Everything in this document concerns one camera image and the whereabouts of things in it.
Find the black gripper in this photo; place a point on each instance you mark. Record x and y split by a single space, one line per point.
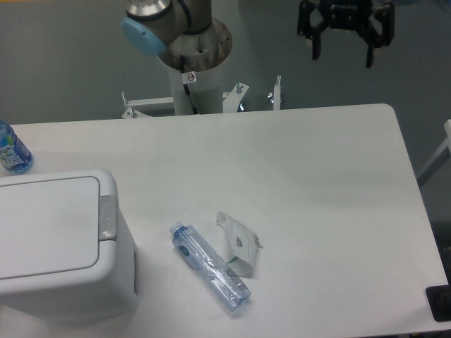
348 15

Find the white plastic trash can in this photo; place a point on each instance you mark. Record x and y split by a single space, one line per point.
66 250

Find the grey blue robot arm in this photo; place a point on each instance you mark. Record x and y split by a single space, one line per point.
186 37

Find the crumpled white paper wrapper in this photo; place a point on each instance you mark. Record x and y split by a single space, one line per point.
243 244

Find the clear empty plastic bottle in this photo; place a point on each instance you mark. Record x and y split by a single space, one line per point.
222 280

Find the black table clamp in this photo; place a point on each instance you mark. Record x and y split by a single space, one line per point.
439 302

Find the blue labelled water bottle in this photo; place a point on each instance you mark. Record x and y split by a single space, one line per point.
16 158

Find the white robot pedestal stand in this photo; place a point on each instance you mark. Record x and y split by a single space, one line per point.
192 93

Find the white frame at right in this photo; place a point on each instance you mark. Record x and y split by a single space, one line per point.
436 159

